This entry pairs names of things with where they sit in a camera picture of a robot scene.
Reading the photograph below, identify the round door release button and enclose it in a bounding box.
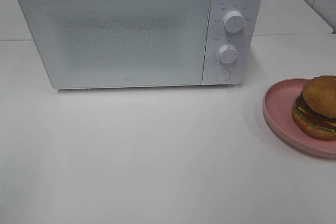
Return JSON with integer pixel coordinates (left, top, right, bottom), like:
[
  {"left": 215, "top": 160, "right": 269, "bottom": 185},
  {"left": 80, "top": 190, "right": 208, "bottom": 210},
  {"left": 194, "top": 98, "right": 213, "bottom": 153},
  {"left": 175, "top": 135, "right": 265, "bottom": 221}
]
[{"left": 215, "top": 69, "right": 230, "bottom": 82}]

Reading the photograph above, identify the white timer knob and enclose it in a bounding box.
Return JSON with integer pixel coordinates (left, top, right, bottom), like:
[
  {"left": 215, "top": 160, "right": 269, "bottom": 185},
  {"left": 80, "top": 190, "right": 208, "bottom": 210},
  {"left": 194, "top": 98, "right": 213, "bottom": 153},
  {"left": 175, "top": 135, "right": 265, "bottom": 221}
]
[{"left": 218, "top": 44, "right": 237, "bottom": 64}]

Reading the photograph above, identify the white microwave door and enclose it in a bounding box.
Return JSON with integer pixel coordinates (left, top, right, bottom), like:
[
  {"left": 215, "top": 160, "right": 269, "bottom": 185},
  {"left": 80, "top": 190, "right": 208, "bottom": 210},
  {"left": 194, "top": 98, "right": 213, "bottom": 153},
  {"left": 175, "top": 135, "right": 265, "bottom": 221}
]
[{"left": 18, "top": 0, "right": 210, "bottom": 89}]

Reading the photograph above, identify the pink round plate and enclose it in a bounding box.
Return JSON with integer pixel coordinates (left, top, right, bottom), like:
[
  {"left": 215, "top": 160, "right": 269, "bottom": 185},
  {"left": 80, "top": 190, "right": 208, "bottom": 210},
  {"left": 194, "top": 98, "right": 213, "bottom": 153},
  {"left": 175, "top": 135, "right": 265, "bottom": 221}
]
[{"left": 263, "top": 79, "right": 335, "bottom": 159}]

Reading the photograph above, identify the burger with sesame-free bun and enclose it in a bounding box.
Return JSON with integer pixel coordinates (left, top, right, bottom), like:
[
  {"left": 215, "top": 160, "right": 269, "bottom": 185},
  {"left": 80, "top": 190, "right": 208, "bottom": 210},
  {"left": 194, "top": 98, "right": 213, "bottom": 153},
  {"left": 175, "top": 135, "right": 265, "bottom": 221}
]
[{"left": 292, "top": 76, "right": 335, "bottom": 140}]

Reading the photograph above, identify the upper white control knob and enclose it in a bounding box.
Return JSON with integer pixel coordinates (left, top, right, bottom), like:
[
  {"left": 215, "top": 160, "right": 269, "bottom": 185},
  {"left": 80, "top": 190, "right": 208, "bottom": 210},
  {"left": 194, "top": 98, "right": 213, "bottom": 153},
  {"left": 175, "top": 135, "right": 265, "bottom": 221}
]
[{"left": 223, "top": 10, "right": 245, "bottom": 33}]

